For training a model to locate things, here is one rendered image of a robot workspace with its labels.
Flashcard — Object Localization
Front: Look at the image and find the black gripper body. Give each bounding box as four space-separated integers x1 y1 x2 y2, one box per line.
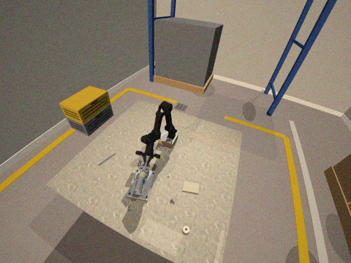
135 145 160 159

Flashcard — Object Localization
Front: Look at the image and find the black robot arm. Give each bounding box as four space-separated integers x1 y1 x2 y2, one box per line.
141 101 177 146

